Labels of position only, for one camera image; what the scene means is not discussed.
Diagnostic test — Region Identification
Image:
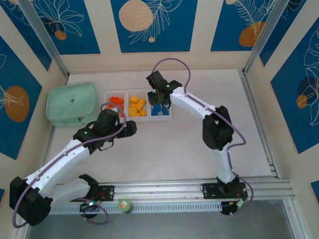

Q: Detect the white three-compartment plastic tray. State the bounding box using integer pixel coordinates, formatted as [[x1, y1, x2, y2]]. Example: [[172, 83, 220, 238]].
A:
[[103, 87, 173, 124]]

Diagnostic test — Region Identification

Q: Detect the mint green fabric pouch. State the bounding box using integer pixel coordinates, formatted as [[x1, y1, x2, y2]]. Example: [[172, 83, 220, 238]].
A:
[[46, 82, 100, 128]]

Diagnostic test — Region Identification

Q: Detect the green tape roll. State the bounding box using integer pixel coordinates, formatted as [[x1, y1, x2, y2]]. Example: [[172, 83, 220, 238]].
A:
[[117, 198, 134, 214]]

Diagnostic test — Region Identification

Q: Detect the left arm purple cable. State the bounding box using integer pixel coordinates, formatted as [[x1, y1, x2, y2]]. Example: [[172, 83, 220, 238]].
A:
[[12, 102, 127, 228]]

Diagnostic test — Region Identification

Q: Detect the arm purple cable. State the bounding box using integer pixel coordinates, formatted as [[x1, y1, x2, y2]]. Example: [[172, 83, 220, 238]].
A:
[[152, 57, 254, 211], [12, 102, 127, 228]]

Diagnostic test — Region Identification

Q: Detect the aluminium table side rail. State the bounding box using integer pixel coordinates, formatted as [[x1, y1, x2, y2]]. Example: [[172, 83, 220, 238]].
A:
[[237, 69, 281, 179], [36, 74, 70, 180]]

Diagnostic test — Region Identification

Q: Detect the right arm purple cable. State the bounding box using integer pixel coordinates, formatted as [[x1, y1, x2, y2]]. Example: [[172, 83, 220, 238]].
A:
[[152, 57, 254, 211]]

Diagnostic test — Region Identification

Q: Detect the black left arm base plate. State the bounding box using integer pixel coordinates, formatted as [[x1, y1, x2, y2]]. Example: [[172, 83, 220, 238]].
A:
[[69, 185, 116, 202]]

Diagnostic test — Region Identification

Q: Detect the aluminium mounting rail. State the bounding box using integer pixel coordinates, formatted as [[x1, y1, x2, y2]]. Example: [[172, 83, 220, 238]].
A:
[[49, 178, 293, 200]]

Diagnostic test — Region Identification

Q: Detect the white slotted cable duct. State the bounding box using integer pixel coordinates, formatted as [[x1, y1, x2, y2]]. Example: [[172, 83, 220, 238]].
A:
[[49, 201, 223, 215]]

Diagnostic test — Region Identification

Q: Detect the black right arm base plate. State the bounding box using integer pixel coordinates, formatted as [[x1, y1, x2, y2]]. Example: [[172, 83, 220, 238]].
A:
[[202, 183, 249, 200]]

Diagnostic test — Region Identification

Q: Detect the aluminium frame post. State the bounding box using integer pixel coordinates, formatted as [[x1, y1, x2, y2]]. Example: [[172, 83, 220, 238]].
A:
[[242, 0, 292, 75], [17, 0, 70, 78]]

